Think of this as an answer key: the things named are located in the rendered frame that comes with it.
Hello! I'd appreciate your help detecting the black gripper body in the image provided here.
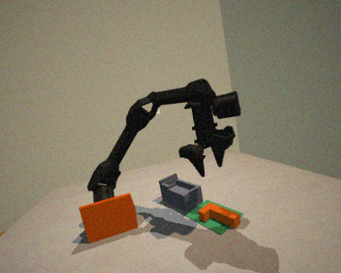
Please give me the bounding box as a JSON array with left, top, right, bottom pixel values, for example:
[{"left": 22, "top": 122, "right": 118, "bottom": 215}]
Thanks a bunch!
[{"left": 178, "top": 120, "right": 218, "bottom": 159}]

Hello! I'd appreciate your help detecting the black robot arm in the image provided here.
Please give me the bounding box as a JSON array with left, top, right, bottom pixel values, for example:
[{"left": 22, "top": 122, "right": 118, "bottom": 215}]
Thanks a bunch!
[{"left": 87, "top": 78, "right": 240, "bottom": 203}]

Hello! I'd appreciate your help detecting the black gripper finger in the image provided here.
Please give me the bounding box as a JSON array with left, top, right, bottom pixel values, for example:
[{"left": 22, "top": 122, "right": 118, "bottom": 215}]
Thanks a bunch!
[
  {"left": 211, "top": 146, "right": 226, "bottom": 167},
  {"left": 188, "top": 155, "right": 206, "bottom": 177}
]

